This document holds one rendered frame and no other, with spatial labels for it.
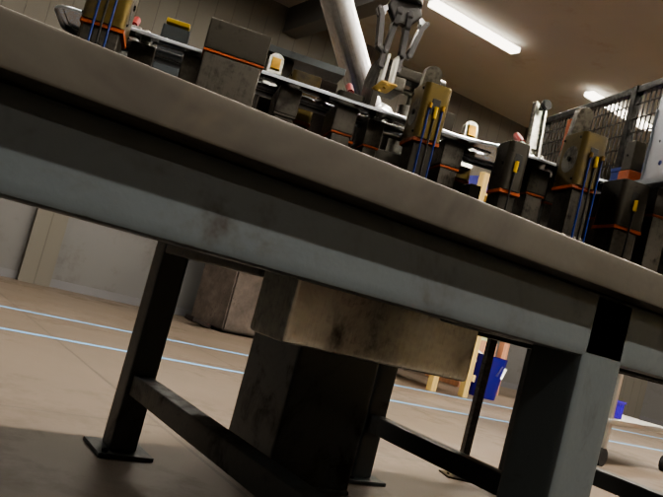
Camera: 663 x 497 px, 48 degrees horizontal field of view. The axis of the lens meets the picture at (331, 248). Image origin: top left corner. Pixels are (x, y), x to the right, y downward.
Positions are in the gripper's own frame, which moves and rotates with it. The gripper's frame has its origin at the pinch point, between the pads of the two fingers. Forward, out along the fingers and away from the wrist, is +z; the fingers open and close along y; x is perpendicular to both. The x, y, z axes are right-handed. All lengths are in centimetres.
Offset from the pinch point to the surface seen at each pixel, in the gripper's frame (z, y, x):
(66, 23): 12, 70, -4
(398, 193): 43, 20, 99
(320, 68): -3.7, 11.3, -27.3
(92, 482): 111, 39, -25
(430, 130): 16.2, -6.1, 22.3
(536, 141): 0.1, -47.1, -14.7
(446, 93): 7.8, -7.5, 21.8
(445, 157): 16.5, -16.4, 5.8
